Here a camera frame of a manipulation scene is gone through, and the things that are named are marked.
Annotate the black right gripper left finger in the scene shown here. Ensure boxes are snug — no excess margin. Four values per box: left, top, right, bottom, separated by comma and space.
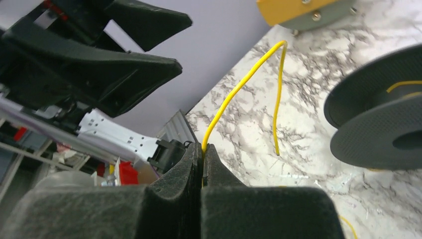
0, 143, 202, 239

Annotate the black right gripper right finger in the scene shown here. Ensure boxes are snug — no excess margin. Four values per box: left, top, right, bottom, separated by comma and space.
201, 144, 344, 239

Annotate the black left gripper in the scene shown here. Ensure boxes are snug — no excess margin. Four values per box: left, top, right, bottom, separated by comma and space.
0, 0, 182, 125

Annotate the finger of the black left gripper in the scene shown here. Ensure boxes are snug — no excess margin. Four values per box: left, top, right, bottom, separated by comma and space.
102, 0, 193, 51

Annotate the yellow cable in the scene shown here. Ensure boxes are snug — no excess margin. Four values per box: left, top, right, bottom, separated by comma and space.
201, 40, 359, 239

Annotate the dark grey cable spool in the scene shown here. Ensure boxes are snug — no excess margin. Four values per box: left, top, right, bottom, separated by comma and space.
323, 44, 422, 170

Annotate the orange-yellow cable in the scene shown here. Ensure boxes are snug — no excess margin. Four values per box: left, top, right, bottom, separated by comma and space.
386, 80, 422, 100

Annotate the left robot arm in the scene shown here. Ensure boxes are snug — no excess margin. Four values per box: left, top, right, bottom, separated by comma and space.
0, 0, 192, 172

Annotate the round mini drawer cabinet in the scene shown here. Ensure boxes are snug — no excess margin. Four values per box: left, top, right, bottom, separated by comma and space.
256, 0, 356, 35

